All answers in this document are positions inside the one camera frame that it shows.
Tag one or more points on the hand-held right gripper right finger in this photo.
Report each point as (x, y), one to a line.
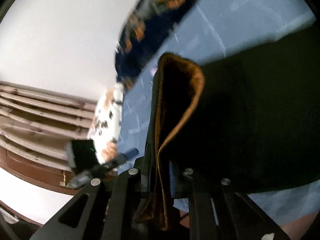
(172, 180)

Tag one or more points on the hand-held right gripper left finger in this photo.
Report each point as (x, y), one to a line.
(120, 195)

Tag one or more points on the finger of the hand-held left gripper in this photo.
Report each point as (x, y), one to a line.
(122, 158)

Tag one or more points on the black pants with orange lining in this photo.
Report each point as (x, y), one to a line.
(237, 117)

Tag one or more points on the white floral pillow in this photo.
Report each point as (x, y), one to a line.
(108, 120)

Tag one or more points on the brown wooden board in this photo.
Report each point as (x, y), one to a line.
(32, 171)

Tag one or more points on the beige patterned curtain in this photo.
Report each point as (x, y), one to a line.
(37, 115)

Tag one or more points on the navy dog print blanket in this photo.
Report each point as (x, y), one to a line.
(140, 55)

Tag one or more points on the blue checked bedsheet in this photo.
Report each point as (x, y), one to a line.
(225, 17)

